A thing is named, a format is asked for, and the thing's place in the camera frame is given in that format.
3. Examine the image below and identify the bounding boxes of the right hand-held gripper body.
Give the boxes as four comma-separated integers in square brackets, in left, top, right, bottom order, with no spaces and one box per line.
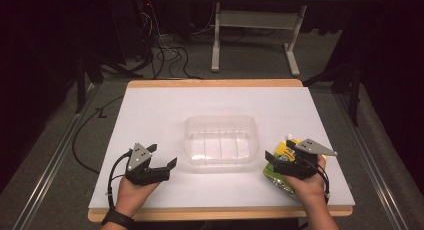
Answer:
[273,138,338,181]

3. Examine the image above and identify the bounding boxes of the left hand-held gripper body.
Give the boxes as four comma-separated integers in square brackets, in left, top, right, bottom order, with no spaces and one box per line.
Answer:
[124,142,171,187]

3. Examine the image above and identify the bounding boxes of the yellow green spout pouch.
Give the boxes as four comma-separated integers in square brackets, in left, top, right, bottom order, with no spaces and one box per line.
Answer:
[262,133,330,202]

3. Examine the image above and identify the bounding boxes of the person's right hand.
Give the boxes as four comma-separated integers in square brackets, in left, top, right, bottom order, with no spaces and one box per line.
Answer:
[282,154,329,206]

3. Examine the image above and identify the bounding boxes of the person's left hand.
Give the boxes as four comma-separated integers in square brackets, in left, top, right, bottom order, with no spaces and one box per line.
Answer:
[114,175,161,219]

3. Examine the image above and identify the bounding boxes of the clear plastic container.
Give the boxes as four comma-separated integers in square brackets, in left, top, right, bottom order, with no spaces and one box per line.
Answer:
[183,114,261,167]

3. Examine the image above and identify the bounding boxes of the black wristwatch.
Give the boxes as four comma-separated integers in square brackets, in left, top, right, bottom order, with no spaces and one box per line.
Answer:
[100,208,135,230]

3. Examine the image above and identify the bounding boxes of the white table mat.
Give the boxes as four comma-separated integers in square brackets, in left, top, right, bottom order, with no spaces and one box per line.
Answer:
[88,86,356,210]

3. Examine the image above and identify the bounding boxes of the black metal stand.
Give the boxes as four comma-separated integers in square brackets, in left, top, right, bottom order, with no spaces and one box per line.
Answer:
[73,51,145,115]
[302,61,364,128]

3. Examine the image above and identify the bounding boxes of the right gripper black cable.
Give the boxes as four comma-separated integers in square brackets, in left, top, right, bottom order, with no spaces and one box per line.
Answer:
[298,156,331,205]

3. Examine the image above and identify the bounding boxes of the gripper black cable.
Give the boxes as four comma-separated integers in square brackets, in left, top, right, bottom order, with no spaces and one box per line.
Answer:
[298,156,331,205]
[106,149,134,211]

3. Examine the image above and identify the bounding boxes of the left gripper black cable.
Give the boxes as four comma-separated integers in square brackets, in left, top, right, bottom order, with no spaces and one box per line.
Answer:
[106,149,134,211]

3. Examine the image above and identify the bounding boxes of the metal floor rail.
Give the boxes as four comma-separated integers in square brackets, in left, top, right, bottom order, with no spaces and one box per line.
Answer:
[334,89,402,230]
[11,82,98,230]

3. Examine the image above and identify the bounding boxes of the black floor cable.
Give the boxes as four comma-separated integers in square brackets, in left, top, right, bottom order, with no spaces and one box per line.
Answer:
[71,95,125,175]

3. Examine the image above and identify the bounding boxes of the tangle of floor cables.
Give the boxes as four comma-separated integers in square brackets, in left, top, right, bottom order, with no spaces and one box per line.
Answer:
[133,1,203,81]

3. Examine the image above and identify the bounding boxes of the white metal desk frame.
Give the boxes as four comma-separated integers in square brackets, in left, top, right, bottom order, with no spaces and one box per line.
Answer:
[210,1,308,79]

